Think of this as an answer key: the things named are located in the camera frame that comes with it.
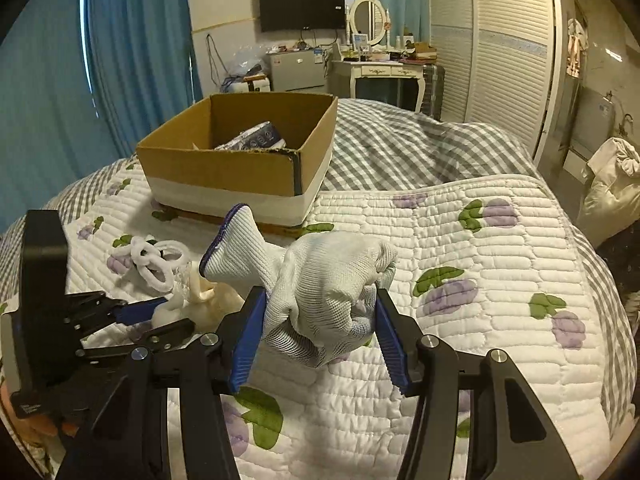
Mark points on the black wall television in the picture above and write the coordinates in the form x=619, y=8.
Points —
x=301, y=7

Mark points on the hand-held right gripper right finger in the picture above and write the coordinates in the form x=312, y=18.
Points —
x=393, y=347

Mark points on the cream soft cloth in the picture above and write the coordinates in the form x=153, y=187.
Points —
x=220, y=305

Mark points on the blue curtain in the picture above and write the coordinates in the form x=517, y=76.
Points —
x=125, y=60

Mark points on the cardboard box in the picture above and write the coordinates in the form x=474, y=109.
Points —
x=220, y=175

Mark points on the white oval mirror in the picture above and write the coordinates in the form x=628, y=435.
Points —
x=368, y=17

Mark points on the white dressing table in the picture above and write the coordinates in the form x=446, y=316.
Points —
x=372, y=67

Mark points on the white slatted wardrobe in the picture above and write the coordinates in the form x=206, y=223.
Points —
x=495, y=50

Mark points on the white floral quilt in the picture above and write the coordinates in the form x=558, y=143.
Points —
x=450, y=285

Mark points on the clear plastic bag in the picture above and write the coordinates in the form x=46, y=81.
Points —
x=247, y=62

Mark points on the white knit glove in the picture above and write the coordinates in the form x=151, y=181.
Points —
x=320, y=285

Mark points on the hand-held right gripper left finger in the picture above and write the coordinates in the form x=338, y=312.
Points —
x=246, y=345

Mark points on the cream bedding pile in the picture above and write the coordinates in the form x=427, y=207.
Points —
x=610, y=185

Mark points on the patterned packet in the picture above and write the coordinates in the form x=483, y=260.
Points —
x=255, y=136

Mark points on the grey checked blanket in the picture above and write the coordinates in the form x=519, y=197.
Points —
x=400, y=145

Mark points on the hanging wall ornament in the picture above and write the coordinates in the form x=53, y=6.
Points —
x=575, y=47

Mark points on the small grey fridge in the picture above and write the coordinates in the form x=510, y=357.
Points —
x=297, y=72

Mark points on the dark suitcase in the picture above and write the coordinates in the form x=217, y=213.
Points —
x=433, y=90

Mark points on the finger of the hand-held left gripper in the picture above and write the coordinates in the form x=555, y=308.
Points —
x=135, y=310
x=165, y=335

